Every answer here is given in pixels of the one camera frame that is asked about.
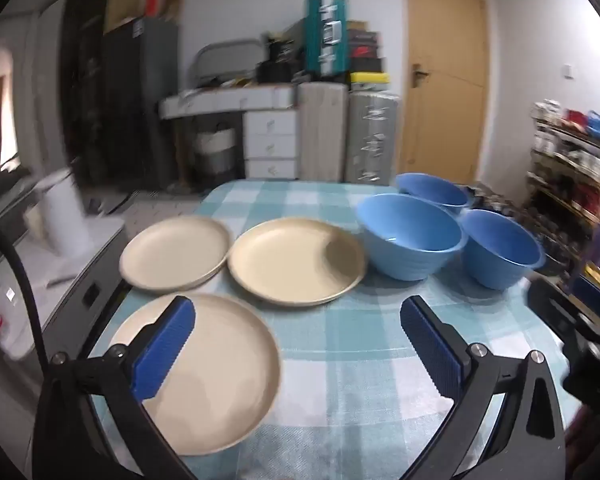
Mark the beige suitcase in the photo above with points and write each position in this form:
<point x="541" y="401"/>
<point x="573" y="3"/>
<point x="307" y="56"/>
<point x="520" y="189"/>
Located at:
<point x="322" y="130"/>

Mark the stack of black boxes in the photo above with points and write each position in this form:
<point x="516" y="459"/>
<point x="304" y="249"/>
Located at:
<point x="365" y="47"/>

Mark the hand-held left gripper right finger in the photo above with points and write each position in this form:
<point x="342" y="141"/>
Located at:
<point x="432" y="352"/>

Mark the beige round plate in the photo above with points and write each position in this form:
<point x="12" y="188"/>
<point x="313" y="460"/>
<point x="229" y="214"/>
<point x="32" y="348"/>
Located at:
<point x="225" y="365"/>
<point x="175" y="252"/>
<point x="290" y="260"/>

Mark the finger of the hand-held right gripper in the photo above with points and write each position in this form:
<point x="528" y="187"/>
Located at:
<point x="555" y="307"/>
<point x="597" y="295"/>

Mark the wooden door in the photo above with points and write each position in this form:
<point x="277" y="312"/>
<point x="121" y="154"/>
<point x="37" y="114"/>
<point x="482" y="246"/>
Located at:
<point x="445" y="85"/>

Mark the teal checked tablecloth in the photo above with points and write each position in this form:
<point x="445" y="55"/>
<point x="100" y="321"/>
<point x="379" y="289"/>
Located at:
<point x="340" y="355"/>

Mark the black tall cabinet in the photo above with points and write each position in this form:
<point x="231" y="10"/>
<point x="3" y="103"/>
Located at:
<point x="130" y="100"/>

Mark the white cylindrical appliance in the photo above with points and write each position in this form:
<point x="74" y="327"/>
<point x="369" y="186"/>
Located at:
<point x="67" y="215"/>

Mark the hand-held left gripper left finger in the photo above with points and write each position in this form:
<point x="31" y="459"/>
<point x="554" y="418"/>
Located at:
<point x="162" y="350"/>

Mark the silver suitcase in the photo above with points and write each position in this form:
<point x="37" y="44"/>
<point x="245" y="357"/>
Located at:
<point x="372" y="135"/>

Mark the teal box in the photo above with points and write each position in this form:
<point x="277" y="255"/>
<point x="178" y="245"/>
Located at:
<point x="327" y="35"/>

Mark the blue bowl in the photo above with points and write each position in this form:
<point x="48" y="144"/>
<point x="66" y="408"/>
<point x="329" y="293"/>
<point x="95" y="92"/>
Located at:
<point x="495" y="265"/>
<point x="440" y="194"/>
<point x="405" y="257"/>

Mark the white drawer desk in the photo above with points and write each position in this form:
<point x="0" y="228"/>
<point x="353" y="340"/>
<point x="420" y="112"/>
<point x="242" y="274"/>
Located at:
<point x="270" y="130"/>

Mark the yellow flat box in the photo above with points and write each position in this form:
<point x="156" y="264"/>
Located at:
<point x="370" y="78"/>

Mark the white light switch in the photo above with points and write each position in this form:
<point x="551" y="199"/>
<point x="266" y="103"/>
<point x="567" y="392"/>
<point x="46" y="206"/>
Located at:
<point x="569" y="71"/>

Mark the wooden shoe rack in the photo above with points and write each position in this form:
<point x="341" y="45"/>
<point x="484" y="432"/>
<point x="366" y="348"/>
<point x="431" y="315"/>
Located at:
<point x="570" y="160"/>

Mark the yellow cardboard box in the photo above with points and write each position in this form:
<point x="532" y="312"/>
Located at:
<point x="597" y="275"/>

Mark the grey side cabinet white top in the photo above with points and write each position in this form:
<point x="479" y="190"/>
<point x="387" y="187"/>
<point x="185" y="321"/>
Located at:
<point x="45" y="280"/>

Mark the woven laundry basket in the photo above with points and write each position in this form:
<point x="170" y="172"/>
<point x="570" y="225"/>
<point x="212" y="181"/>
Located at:
<point x="215" y="152"/>

